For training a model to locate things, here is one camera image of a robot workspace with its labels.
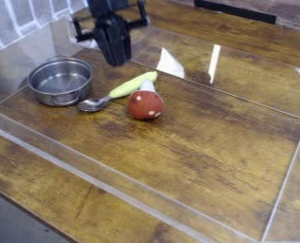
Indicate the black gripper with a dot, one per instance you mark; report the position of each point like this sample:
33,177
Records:
113,40

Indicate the red toy mushroom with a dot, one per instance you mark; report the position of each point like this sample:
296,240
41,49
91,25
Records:
145,102

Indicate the silver metal pot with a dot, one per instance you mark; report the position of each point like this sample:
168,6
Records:
61,81

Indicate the black bar on table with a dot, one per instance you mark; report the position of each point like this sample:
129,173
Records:
240,12

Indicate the spoon with green handle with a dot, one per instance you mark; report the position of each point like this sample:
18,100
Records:
125,89

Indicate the clear acrylic enclosure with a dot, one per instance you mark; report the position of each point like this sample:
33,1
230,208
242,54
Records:
205,175

